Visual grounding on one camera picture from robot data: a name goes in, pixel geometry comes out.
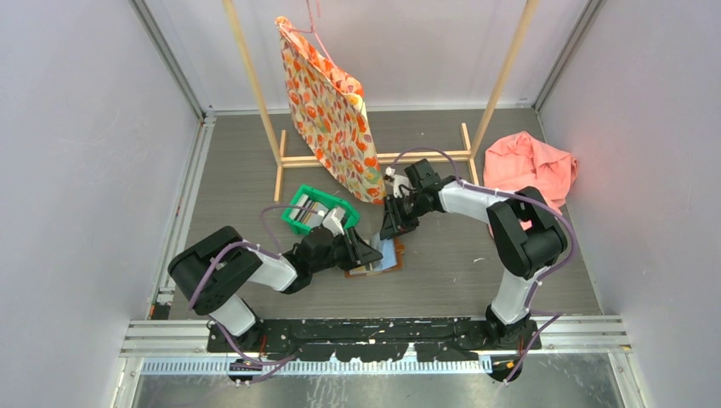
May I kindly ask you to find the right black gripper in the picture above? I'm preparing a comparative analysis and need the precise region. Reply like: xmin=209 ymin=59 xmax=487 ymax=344
xmin=380 ymin=190 xmax=428 ymax=241

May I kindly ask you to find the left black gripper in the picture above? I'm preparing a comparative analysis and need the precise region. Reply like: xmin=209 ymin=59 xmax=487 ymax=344
xmin=309 ymin=225 xmax=381 ymax=274

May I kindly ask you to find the brown leather card holder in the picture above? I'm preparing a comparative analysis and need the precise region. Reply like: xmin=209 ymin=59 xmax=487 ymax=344
xmin=344 ymin=233 xmax=405 ymax=278

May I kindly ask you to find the green plastic card bin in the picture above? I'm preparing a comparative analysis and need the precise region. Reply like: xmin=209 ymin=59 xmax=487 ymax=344
xmin=281 ymin=184 xmax=360 ymax=235

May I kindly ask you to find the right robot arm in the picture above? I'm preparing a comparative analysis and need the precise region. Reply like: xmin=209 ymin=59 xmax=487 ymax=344
xmin=379 ymin=159 xmax=569 ymax=349

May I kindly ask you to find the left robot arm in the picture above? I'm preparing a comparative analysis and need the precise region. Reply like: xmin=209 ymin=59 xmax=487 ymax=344
xmin=167 ymin=226 xmax=383 ymax=352

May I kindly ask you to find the stack of credit cards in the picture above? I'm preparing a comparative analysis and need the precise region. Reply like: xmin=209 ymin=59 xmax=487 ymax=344
xmin=290 ymin=194 xmax=331 ymax=235

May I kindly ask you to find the wooden clothes rack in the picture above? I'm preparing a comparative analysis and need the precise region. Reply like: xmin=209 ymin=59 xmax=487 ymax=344
xmin=220 ymin=0 xmax=541 ymax=202

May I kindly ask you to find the floral fabric bag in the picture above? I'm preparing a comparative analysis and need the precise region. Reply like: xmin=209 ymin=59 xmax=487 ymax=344
xmin=275 ymin=16 xmax=386 ymax=204

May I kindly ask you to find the pink crumpled cloth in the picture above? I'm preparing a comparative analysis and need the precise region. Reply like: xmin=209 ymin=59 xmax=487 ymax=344
xmin=483 ymin=132 xmax=579 ymax=213

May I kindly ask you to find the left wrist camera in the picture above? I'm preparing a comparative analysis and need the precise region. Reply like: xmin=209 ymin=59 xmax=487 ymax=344
xmin=321 ymin=207 xmax=345 ymax=236

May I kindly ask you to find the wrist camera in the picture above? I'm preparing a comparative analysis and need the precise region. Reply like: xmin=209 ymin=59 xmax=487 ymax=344
xmin=321 ymin=207 xmax=345 ymax=236
xmin=383 ymin=167 xmax=414 ymax=198

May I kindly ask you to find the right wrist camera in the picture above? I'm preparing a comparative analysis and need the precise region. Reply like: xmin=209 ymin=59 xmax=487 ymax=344
xmin=383 ymin=167 xmax=414 ymax=198

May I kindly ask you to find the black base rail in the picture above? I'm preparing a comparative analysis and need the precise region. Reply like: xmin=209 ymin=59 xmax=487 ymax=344
xmin=206 ymin=317 xmax=537 ymax=363

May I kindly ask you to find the pink wire hanger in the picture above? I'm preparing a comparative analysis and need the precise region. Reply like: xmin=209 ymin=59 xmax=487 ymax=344
xmin=281 ymin=1 xmax=362 ymax=94

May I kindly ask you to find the aluminium frame rail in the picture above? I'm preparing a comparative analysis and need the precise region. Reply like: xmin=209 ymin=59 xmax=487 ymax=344
xmin=120 ymin=315 xmax=632 ymax=377

